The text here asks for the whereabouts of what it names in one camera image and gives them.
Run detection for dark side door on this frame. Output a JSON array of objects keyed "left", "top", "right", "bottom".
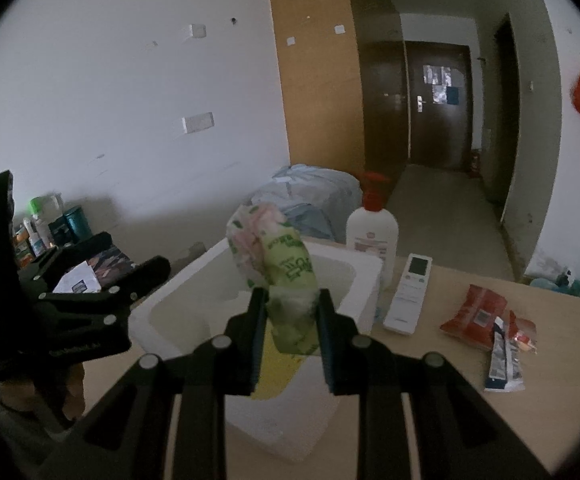
[{"left": 492, "top": 12, "right": 521, "bottom": 223}]

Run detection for white bag behind table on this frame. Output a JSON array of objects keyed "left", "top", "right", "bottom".
[{"left": 250, "top": 164, "right": 363, "bottom": 241}]

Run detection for small red white packet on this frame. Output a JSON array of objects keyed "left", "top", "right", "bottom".
[{"left": 507, "top": 310, "right": 538, "bottom": 356}]

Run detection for white lotion bottle red cap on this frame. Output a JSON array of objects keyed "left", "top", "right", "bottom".
[{"left": 345, "top": 171, "right": 399, "bottom": 291}]

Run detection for teal canister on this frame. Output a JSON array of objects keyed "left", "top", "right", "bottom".
[{"left": 64, "top": 206, "right": 93, "bottom": 241}]

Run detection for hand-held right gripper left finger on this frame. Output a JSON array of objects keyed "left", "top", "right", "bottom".
[{"left": 34, "top": 287, "right": 269, "bottom": 480}]

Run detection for teal plastic bag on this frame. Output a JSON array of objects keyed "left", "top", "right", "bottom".
[{"left": 530, "top": 270, "right": 580, "bottom": 301}]

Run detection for wooden wardrobe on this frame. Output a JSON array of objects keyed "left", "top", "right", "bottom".
[{"left": 266, "top": 0, "right": 403, "bottom": 181}]

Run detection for dark green bottle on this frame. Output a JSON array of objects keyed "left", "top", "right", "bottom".
[{"left": 47, "top": 216, "right": 73, "bottom": 248}]

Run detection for white remote control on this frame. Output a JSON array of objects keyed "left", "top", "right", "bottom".
[{"left": 382, "top": 253, "right": 434, "bottom": 336}]

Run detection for dark wooden entrance door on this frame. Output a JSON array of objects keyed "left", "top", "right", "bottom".
[{"left": 405, "top": 41, "right": 472, "bottom": 171}]

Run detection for orange box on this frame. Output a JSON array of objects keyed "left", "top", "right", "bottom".
[{"left": 14, "top": 227, "right": 33, "bottom": 266}]

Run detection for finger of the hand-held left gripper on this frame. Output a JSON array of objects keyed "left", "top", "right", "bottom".
[
  {"left": 40, "top": 255, "right": 172, "bottom": 367},
  {"left": 17, "top": 231, "right": 120, "bottom": 293}
]

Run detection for red snack packet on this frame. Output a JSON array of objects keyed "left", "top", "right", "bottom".
[{"left": 439, "top": 284, "right": 511, "bottom": 351}]

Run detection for white foam box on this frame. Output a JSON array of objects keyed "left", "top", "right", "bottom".
[{"left": 128, "top": 236, "right": 385, "bottom": 463}]

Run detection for white spray bottle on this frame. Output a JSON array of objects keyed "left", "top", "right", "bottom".
[{"left": 22, "top": 216, "right": 45, "bottom": 258}]

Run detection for grey photo sheet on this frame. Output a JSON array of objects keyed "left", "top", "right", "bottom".
[{"left": 422, "top": 65, "right": 452, "bottom": 103}]

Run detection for person's left hand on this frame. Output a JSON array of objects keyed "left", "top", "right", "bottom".
[{"left": 0, "top": 357, "right": 86, "bottom": 428}]

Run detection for yellow foam net sleeve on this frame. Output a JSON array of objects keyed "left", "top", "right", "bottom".
[{"left": 250, "top": 320, "right": 311, "bottom": 401}]

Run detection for white bottle green cap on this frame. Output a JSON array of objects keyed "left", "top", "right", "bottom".
[{"left": 30, "top": 192, "right": 65, "bottom": 241}]

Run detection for green floral tissue pack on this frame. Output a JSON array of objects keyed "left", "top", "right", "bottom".
[{"left": 226, "top": 203, "right": 321, "bottom": 356}]

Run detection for wide white wall socket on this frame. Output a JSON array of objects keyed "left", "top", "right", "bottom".
[{"left": 181, "top": 112, "right": 215, "bottom": 135}]

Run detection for white printed leaflets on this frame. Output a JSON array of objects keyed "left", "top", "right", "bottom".
[{"left": 52, "top": 264, "right": 103, "bottom": 295}]

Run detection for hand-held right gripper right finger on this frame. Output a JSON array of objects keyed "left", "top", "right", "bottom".
[{"left": 315, "top": 287, "right": 553, "bottom": 480}]

